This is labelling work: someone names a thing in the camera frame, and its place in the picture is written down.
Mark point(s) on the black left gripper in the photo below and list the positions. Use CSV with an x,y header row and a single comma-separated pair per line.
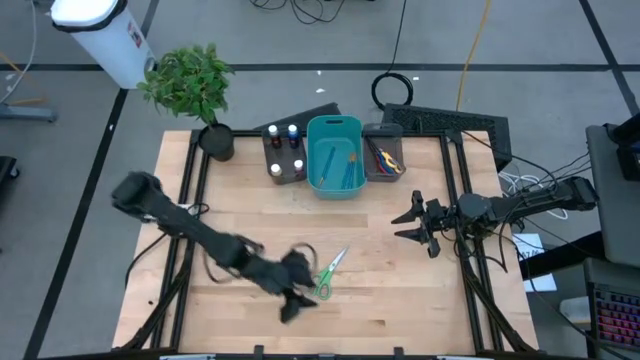
x,y
277,277

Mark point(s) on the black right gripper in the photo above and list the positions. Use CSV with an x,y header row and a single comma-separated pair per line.
x,y
441,219

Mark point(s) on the green scissors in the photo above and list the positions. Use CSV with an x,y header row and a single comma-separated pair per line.
x,y
330,274

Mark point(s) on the yellow scissors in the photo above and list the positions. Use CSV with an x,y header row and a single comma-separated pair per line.
x,y
393,163

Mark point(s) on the blue scissors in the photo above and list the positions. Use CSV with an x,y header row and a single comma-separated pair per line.
x,y
384,161

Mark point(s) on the yellow paint bottle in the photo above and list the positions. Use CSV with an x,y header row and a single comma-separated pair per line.
x,y
276,173

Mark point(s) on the magenta paint bottle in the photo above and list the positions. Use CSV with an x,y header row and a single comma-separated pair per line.
x,y
299,168

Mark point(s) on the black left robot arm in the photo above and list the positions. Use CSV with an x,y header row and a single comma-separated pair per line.
x,y
190,230

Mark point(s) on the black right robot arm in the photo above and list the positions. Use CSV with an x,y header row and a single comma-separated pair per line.
x,y
540,200

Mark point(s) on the blue paint bottle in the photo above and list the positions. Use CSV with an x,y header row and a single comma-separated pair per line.
x,y
294,139

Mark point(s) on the dark red paint bottle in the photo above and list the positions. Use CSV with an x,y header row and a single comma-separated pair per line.
x,y
274,137

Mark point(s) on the teal plastic bin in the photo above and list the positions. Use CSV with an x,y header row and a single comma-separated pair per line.
x,y
317,150

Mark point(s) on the white paper sheet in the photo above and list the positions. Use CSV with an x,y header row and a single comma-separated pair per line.
x,y
542,280

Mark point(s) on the grey flat panel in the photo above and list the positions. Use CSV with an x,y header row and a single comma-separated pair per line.
x,y
615,210

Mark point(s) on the backlit keyboard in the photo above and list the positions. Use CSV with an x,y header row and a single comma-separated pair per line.
x,y
617,315

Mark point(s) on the potted green plant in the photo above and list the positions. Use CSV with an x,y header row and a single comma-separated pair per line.
x,y
190,85

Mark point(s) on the white trash can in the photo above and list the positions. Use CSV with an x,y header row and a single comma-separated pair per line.
x,y
110,45

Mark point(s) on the grey stand base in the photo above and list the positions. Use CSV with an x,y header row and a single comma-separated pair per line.
x,y
27,112

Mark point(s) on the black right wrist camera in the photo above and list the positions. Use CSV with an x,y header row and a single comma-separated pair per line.
x,y
433,248

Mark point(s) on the black table frame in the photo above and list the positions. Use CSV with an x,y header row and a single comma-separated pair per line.
x,y
446,160

